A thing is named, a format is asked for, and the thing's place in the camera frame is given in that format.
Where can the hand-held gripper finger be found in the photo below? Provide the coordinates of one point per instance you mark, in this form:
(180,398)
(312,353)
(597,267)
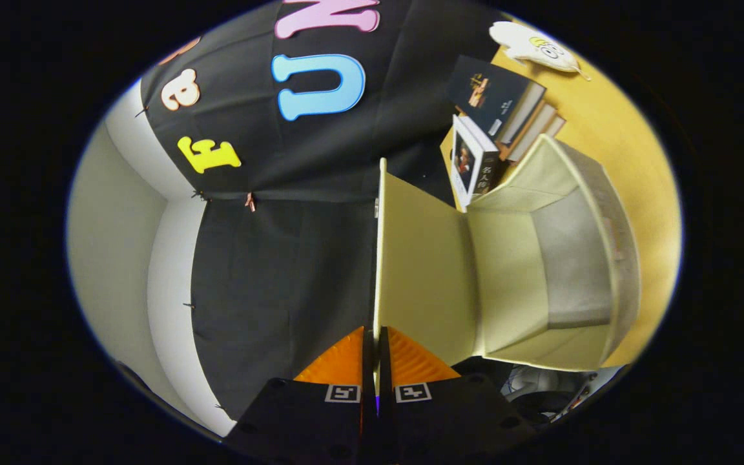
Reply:
(383,381)
(368,387)

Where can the grey fabric storage box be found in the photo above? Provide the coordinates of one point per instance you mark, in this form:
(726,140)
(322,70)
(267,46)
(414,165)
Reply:
(423,271)

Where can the grey equipment on floor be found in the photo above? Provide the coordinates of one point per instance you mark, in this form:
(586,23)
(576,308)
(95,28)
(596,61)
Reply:
(540,391)

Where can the small pink clip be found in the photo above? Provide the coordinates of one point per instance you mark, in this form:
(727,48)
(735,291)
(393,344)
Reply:
(250,201)

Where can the white portrait cover book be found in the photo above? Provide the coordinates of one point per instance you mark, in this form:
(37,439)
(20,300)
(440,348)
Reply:
(472,161)

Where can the brown cover book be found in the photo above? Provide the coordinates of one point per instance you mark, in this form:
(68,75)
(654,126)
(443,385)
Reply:
(533,126)
(551,131)

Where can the dark cover book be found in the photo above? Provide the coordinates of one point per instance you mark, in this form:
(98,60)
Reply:
(482,90)

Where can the white cartoon face plush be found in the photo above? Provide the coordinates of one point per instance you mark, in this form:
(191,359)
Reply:
(527,45)

